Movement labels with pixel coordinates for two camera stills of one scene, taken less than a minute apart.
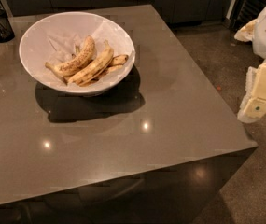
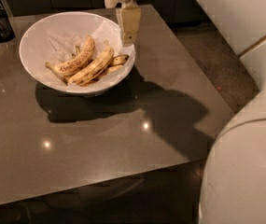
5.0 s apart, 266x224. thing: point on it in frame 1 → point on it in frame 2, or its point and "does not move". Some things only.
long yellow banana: (95, 67) does not move
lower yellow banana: (107, 71) does not move
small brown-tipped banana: (119, 60) does not move
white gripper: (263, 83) → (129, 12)
